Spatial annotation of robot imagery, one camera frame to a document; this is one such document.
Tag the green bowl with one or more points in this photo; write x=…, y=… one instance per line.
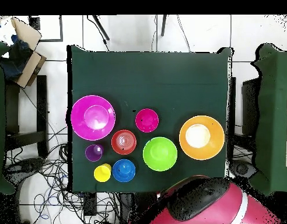
x=160, y=154

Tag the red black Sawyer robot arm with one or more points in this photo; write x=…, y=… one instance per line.
x=204, y=203

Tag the small crimson bowl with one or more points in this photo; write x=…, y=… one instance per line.
x=147, y=120

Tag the small red-orange bowl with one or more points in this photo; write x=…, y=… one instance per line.
x=123, y=142

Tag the dark green table cloth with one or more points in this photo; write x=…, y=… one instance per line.
x=145, y=77

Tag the small dark blue bowl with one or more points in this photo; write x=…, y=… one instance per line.
x=124, y=170

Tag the large pink bowl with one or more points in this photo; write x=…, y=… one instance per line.
x=93, y=117

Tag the purple cup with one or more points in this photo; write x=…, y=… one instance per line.
x=94, y=152

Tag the yellow cup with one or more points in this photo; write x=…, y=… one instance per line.
x=102, y=173

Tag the large orange bowl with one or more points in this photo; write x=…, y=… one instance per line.
x=213, y=149

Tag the black power brick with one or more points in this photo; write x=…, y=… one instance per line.
x=90, y=205

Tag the black tripod leg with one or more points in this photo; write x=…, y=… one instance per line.
x=163, y=25
x=101, y=28

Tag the grey base with black knob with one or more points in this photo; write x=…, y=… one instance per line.
x=26, y=166
x=242, y=169

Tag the cardboard box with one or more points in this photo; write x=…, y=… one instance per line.
x=29, y=67

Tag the dark blue cloth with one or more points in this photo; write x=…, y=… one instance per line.
x=15, y=60

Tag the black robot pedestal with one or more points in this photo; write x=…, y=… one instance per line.
x=134, y=205

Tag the black rectangular frame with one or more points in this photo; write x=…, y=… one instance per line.
x=61, y=30

